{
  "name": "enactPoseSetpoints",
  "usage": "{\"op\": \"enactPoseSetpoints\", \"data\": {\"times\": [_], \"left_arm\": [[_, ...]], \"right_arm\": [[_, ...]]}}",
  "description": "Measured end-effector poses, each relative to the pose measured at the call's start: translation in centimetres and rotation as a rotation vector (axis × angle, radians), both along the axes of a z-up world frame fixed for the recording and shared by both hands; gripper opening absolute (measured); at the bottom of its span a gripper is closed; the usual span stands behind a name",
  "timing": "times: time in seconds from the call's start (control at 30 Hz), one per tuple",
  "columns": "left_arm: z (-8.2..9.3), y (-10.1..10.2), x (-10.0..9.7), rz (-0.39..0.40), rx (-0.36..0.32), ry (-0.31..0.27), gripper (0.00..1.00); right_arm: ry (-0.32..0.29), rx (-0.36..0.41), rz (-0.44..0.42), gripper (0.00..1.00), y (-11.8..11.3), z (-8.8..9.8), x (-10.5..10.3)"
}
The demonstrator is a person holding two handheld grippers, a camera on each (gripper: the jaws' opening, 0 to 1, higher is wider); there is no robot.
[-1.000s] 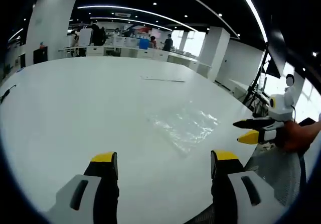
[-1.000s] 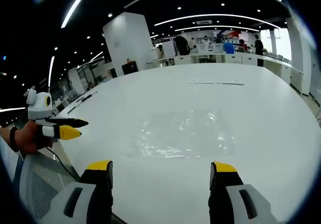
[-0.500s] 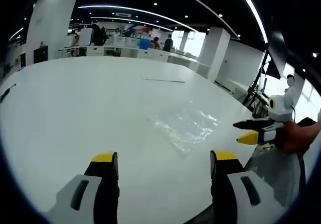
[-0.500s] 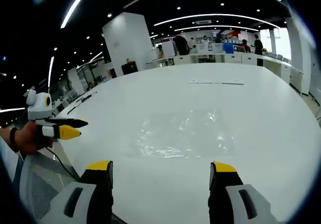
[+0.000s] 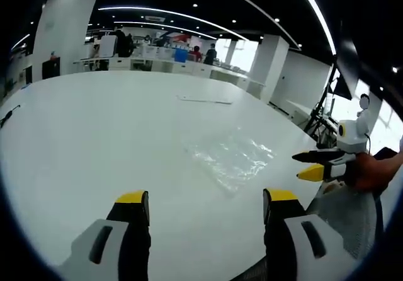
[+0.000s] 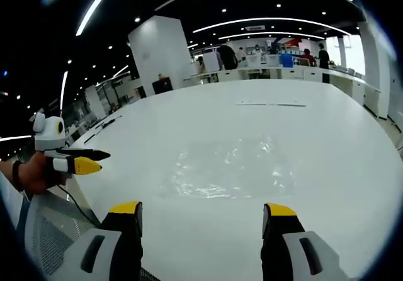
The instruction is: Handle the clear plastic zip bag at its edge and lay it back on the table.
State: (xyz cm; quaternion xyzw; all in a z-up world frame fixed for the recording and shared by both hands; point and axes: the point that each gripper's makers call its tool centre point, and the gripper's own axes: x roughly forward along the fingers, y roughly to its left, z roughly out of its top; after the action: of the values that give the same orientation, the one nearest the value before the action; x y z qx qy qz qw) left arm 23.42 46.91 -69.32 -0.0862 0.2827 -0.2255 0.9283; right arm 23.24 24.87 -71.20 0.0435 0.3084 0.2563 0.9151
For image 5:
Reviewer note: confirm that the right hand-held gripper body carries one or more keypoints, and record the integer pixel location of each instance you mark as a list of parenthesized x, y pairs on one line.
[(351, 136)]

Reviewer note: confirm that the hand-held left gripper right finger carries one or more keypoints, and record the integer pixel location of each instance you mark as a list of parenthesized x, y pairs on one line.
[(292, 227)]

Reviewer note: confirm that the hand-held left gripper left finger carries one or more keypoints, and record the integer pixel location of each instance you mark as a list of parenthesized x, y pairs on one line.
[(107, 230)]

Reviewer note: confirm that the clear food packaging bag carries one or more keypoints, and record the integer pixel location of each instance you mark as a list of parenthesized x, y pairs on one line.
[(231, 159)]

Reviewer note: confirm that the person's right hand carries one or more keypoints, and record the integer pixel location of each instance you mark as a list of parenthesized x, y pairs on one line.
[(374, 170)]

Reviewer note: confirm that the black light stand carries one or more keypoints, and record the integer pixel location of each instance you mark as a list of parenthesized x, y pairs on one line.
[(318, 111)]

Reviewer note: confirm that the black softbox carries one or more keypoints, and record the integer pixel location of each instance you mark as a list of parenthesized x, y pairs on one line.
[(343, 82)]

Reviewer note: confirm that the grey mesh chair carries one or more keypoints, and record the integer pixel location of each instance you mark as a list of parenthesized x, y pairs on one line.
[(349, 218)]

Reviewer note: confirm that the blue box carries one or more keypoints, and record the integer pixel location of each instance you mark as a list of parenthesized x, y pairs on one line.
[(181, 55)]

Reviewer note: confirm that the row of white desks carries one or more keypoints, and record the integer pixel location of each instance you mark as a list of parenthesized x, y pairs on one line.
[(163, 66)]

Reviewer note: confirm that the white board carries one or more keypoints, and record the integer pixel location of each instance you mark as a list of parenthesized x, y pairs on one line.
[(108, 46)]

